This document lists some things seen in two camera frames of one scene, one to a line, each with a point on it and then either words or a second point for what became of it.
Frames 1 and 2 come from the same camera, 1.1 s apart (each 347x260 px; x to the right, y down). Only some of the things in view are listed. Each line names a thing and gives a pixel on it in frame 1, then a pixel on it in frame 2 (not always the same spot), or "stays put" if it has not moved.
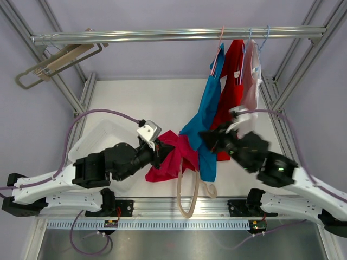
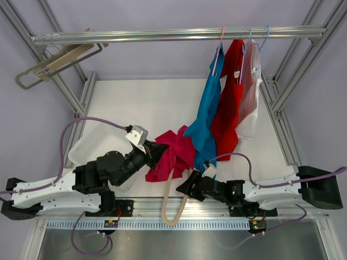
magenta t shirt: (185, 149) stays put
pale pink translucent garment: (252, 80) stays put
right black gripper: (214, 138) to (186, 187)
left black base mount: (123, 208) stays put
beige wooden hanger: (198, 181) to (164, 212)
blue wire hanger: (257, 45) stays put
